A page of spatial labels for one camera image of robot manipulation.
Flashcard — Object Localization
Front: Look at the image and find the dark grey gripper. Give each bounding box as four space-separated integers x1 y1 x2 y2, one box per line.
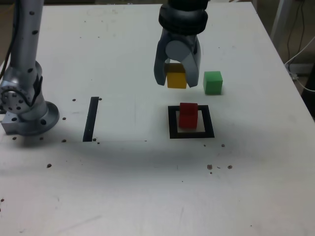
153 28 203 89

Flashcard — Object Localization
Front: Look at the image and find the yellow cube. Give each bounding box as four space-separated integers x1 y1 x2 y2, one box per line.
164 63 188 89

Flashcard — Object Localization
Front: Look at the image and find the green cube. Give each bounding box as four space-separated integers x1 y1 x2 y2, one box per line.
203 71 223 95

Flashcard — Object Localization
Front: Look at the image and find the red cube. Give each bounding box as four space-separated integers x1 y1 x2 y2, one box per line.
178 102 199 130

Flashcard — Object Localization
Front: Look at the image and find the black tape square outline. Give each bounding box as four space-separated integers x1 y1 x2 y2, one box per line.
167 105 215 140

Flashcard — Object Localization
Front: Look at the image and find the black tape strip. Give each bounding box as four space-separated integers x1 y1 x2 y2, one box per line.
82 96 99 143

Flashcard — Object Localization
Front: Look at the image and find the white metal post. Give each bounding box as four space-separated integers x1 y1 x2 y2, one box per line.
270 0 291 47

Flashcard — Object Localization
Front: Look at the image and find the white cable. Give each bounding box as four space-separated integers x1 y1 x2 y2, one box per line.
284 36 315 93

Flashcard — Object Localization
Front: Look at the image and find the black hanging cable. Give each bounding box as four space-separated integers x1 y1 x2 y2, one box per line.
286 0 306 62

